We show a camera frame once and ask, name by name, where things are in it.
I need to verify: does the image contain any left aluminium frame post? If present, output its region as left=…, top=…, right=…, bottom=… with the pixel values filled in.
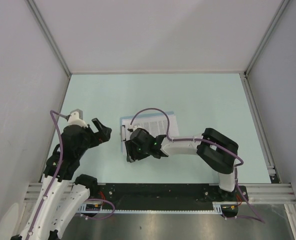
left=24, top=0, right=72, bottom=79

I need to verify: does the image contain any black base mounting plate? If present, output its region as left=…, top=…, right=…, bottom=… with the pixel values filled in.
left=90, top=183, right=249, bottom=209

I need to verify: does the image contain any metal folder clip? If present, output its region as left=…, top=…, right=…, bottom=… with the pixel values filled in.
left=120, top=125, right=127, bottom=142

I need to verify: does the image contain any slotted cable duct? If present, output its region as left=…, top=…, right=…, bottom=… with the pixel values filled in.
left=77, top=201, right=239, bottom=215

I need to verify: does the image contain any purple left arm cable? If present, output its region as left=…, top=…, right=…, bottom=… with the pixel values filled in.
left=25, top=109, right=116, bottom=238

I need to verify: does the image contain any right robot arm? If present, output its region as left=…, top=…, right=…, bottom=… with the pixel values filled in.
left=124, top=127, right=239, bottom=201

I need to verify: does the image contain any blue clipboard folder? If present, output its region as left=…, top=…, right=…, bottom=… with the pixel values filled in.
left=119, top=110, right=175, bottom=157

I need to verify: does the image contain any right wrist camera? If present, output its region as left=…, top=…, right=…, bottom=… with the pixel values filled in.
left=127, top=125, right=139, bottom=133

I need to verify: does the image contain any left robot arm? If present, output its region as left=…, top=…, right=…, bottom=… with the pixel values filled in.
left=12, top=114, right=112, bottom=240

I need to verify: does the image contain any aluminium front frame rail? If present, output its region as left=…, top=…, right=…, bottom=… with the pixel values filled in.
left=23, top=182, right=296, bottom=205

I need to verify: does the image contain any aluminium frame post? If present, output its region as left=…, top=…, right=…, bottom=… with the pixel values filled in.
left=243, top=0, right=292, bottom=77
left=24, top=0, right=72, bottom=79

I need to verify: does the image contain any right aluminium frame post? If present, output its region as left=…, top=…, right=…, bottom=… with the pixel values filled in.
left=243, top=0, right=292, bottom=77

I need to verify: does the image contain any text paper sheet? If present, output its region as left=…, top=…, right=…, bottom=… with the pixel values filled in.
left=121, top=114, right=181, bottom=157

